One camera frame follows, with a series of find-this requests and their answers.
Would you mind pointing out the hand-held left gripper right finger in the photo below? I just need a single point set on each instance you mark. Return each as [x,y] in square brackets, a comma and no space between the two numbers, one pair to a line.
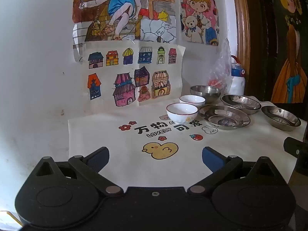
[211,156]

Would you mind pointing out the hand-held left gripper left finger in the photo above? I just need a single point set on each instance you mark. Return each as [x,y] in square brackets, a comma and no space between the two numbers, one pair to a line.
[99,156]

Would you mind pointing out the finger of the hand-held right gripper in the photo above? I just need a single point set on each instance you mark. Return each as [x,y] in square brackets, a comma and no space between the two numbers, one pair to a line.
[294,148]

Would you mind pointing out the steel plate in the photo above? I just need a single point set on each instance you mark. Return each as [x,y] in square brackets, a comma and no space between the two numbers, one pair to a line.
[225,116]
[240,103]
[281,118]

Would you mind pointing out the white ceramic bowl red rim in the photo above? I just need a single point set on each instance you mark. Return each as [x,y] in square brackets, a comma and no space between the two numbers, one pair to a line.
[182,114]
[192,100]

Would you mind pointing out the steel bowl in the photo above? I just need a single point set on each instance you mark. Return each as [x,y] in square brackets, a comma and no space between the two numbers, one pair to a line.
[204,95]

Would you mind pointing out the woman in orange dress poster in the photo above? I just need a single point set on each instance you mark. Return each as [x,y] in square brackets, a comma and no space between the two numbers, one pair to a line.
[291,77]

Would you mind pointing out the orange mesh scrubber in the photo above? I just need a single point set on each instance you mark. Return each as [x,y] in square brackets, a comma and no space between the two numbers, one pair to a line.
[215,83]

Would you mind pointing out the white bottle with blue lid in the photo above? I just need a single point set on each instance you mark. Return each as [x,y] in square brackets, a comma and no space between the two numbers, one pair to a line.
[237,84]

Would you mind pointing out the colourful houses drawing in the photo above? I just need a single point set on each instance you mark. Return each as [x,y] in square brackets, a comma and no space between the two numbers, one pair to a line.
[130,77]

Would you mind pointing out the clear plastic bag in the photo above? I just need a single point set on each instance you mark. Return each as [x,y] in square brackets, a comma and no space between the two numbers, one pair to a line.
[222,62]

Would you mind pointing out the black door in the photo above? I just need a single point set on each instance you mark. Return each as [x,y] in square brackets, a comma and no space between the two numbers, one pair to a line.
[262,41]

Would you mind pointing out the child with teddy bear drawing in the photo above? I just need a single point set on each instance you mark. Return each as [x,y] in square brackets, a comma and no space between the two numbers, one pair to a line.
[199,12]

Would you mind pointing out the boy with fan drawing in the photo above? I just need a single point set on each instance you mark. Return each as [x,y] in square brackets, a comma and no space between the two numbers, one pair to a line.
[125,0]

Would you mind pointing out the wooden door frame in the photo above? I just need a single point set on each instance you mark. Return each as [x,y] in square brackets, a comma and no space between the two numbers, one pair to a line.
[241,28]

